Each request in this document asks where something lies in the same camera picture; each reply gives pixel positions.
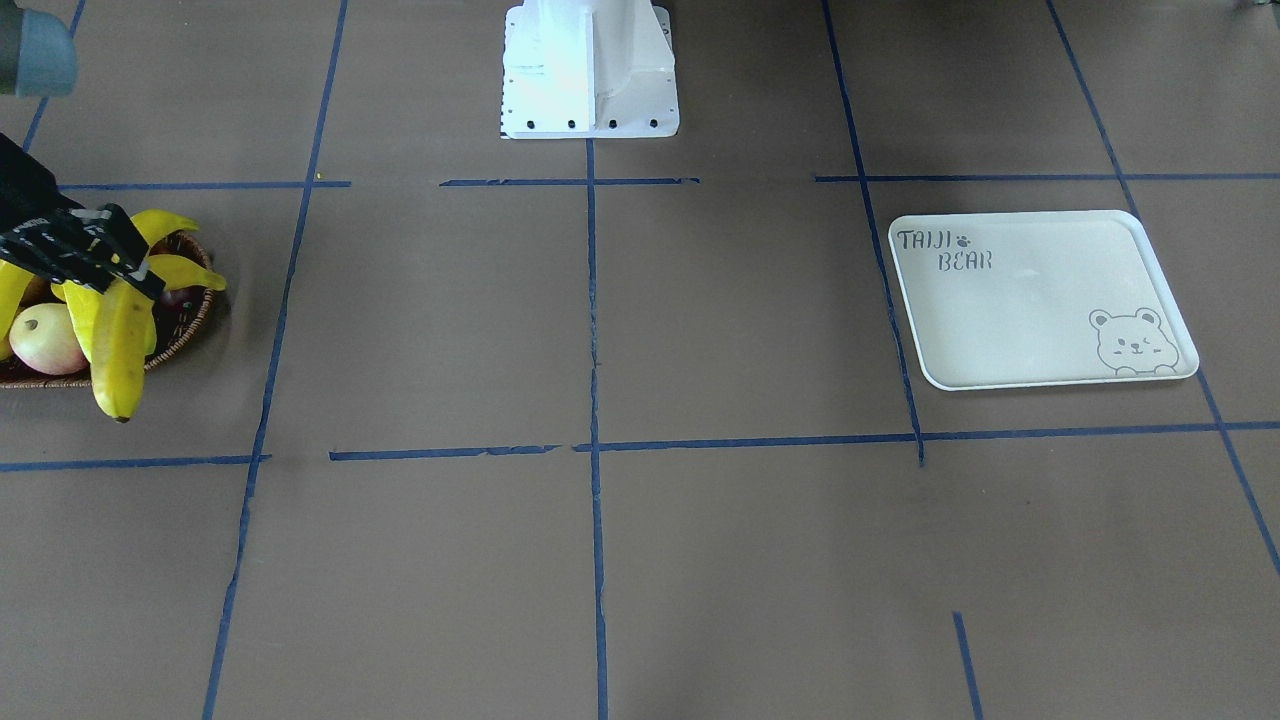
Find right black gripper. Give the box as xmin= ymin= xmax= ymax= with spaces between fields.
xmin=1 ymin=135 xmax=165 ymax=301

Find yellow banana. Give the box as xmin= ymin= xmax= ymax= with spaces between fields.
xmin=131 ymin=208 xmax=201 ymax=249
xmin=63 ymin=279 xmax=155 ymax=423
xmin=1 ymin=261 xmax=35 ymax=357
xmin=148 ymin=252 xmax=227 ymax=292

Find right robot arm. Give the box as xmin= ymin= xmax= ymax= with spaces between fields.
xmin=1 ymin=1 xmax=165 ymax=300

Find brown wicker basket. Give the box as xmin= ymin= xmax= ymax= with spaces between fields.
xmin=1 ymin=231 xmax=219 ymax=389

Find pale pink apple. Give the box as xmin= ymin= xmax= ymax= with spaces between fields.
xmin=8 ymin=302 xmax=90 ymax=375

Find dark red plum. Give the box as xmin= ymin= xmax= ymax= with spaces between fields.
xmin=155 ymin=286 xmax=204 ymax=315

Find cream bear tray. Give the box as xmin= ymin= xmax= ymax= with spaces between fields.
xmin=887 ymin=210 xmax=1201 ymax=391

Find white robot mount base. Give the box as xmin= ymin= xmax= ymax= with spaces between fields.
xmin=500 ymin=1 xmax=681 ymax=140

